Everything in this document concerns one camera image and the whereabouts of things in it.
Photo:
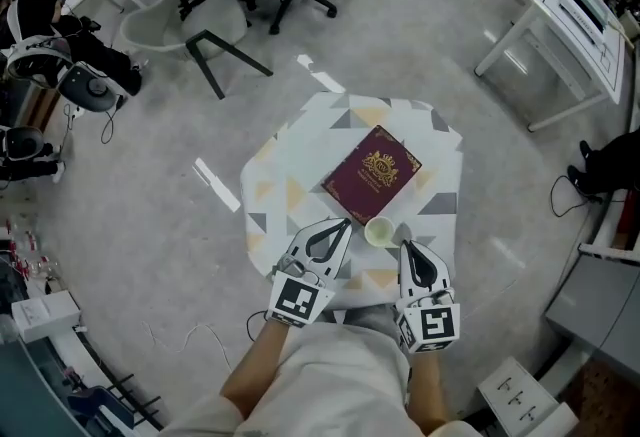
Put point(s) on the white shell chair black legs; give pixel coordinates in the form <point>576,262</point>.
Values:
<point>150,30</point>

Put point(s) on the person's right forearm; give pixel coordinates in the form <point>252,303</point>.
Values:
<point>427,390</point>

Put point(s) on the white printer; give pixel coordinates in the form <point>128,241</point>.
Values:
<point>590,5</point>

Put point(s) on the person's left forearm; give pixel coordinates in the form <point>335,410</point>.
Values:
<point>255,365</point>

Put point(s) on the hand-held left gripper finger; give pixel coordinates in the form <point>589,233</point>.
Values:
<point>299,242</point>
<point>340,265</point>

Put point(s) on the person in white shirt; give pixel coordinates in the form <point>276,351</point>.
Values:
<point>330,385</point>

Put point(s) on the gray cabinet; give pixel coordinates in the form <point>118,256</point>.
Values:
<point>600,310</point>

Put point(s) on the white cardboard box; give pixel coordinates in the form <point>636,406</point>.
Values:
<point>45,317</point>

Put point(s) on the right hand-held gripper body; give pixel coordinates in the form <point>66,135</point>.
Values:
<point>435,322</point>

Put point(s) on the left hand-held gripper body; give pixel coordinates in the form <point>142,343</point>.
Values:
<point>295,300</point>

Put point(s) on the person's gray trousers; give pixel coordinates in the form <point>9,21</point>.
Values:
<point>370,320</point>

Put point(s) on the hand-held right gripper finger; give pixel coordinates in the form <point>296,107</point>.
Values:
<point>403,280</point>
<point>442,280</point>

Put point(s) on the maroon gold-print box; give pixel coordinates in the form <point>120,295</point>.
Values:
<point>370,175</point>

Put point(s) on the white shelf unit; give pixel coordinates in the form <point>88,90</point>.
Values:
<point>610,225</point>

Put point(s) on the white cup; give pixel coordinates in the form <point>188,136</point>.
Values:
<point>379,231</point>

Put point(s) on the white drawer cabinet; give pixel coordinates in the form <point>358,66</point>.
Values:
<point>525,400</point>

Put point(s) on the white square table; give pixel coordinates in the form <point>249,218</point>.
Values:
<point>565,40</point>

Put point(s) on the geometric pattern tablecloth table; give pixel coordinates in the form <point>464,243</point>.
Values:
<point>300,150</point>

